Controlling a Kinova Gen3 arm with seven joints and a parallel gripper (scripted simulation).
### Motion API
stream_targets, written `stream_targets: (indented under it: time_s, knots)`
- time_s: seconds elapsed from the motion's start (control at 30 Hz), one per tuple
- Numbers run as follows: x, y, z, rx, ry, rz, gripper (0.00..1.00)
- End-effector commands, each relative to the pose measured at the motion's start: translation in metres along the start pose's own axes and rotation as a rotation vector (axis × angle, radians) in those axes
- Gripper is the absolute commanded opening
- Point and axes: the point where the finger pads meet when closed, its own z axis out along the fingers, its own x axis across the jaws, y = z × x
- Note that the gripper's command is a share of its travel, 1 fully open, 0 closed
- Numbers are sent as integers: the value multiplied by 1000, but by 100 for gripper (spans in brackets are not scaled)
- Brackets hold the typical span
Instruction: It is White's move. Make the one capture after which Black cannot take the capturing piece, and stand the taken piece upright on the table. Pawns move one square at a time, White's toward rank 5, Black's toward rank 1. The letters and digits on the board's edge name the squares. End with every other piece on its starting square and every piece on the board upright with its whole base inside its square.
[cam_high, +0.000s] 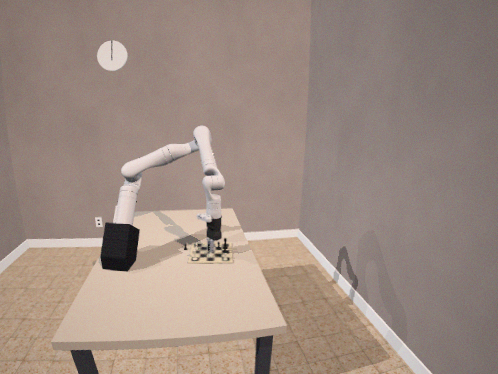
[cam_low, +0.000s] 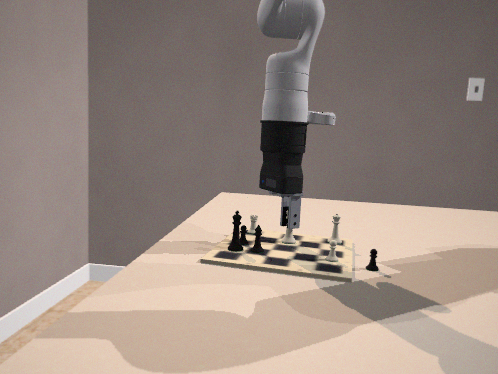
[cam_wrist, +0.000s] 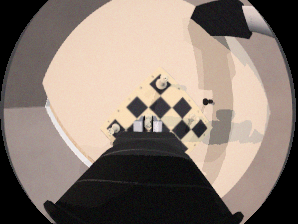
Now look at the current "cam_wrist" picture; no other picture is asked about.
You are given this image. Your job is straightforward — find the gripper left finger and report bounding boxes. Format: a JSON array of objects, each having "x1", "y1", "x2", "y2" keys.
[{"x1": 133, "y1": 116, "x2": 145, "y2": 132}]

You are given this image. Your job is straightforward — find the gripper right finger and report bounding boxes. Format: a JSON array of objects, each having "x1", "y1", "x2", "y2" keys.
[{"x1": 152, "y1": 116, "x2": 162, "y2": 132}]

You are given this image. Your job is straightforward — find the black and cream chessboard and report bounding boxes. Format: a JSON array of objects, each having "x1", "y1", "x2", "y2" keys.
[{"x1": 100, "y1": 67, "x2": 213, "y2": 154}]

